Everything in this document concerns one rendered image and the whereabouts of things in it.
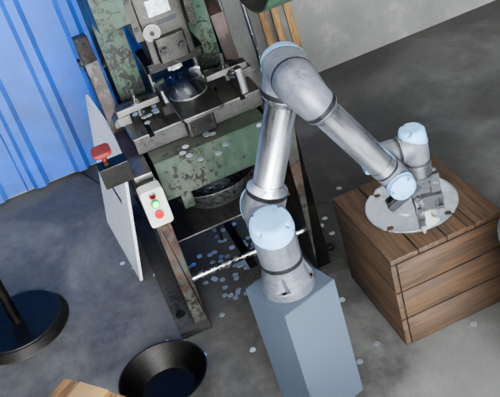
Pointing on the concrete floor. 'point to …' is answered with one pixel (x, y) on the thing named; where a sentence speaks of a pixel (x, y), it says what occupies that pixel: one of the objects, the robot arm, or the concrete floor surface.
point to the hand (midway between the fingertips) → (421, 229)
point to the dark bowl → (164, 370)
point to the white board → (119, 224)
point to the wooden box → (426, 261)
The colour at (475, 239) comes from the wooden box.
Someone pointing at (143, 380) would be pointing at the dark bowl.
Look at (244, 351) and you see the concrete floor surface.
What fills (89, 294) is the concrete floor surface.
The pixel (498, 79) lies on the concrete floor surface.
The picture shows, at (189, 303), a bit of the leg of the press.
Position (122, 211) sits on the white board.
